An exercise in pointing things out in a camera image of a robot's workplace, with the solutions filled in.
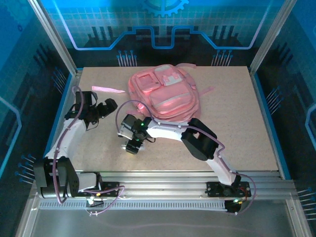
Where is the small clear packet white item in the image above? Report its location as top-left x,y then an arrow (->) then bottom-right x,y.
120,140 -> 146,152

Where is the pink backpack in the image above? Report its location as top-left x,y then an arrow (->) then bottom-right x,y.
91,63 -> 214,121

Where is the aluminium front beam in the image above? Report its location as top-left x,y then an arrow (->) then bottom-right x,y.
32,171 -> 296,198

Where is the grey metal front tray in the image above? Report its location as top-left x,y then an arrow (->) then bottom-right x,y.
14,192 -> 313,237

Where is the small black connector box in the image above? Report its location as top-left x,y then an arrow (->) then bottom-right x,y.
224,199 -> 242,215

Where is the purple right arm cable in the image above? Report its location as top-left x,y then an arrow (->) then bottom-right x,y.
115,100 -> 257,217

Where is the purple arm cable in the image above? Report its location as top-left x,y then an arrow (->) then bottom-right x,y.
55,85 -> 125,217
115,100 -> 257,217

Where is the aluminium table side rail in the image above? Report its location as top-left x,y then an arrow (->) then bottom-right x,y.
249,70 -> 292,180
40,69 -> 83,180

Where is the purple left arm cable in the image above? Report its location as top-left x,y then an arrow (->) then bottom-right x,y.
55,85 -> 125,217

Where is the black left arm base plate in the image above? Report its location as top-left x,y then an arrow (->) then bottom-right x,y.
75,181 -> 120,198

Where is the slotted grey cable duct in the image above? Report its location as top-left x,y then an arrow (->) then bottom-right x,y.
38,200 -> 229,211

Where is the aluminium frame post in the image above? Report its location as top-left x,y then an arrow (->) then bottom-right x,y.
249,0 -> 298,75
28,0 -> 83,76

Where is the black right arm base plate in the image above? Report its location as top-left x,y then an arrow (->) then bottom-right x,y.
206,181 -> 252,198

